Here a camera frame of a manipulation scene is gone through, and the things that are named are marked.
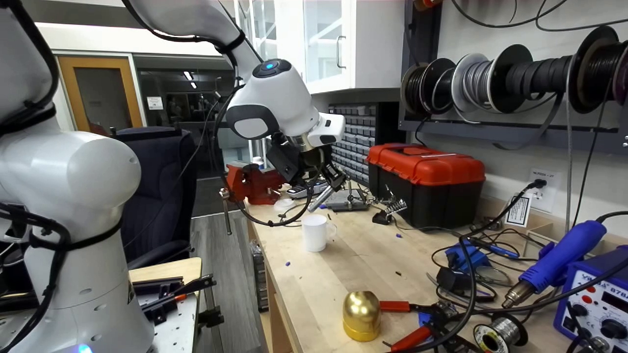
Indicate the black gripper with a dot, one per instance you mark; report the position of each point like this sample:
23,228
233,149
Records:
292,163

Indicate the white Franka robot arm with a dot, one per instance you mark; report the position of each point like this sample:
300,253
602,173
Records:
64,182

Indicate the white mug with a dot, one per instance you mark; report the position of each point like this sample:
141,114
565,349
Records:
314,233

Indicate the grey handheld remote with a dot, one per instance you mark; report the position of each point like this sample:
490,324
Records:
296,192

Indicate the white round puck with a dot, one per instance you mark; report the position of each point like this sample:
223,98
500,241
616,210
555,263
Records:
282,206

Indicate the small parts drawer cabinet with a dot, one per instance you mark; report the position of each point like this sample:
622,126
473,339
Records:
359,130

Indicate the red bench vise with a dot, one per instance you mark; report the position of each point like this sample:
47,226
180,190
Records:
251,186

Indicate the red black toolbox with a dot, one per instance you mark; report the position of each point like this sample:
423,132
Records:
423,188

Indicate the black table edge bar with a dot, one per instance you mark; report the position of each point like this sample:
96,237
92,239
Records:
259,277

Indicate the gold metal dome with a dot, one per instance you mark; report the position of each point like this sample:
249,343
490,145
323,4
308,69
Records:
361,316

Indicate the black power adapter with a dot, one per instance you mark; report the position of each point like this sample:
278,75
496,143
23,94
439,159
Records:
447,277

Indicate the blue tape roll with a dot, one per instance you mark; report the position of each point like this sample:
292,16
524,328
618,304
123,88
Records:
467,257

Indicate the dark office chair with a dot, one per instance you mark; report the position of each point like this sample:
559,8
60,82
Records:
157,188

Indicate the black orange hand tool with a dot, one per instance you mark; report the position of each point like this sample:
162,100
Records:
168,294

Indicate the dark grey spool shelf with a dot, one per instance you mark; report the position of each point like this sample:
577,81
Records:
510,133

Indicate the blue hot air gun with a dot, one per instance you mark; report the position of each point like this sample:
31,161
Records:
561,251

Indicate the blue soldering station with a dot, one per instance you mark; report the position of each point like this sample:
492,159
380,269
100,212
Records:
598,306

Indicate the helping hands grey base plate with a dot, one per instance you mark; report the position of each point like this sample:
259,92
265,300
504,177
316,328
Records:
353,204

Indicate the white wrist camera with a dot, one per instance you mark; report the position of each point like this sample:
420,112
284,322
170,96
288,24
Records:
327,130

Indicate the small black bracket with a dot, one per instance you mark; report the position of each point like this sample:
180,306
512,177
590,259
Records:
208,318

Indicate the white wall outlet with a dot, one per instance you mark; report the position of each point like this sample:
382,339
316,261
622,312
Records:
549,198

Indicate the wooden door frame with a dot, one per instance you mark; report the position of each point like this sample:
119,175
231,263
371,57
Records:
68,84

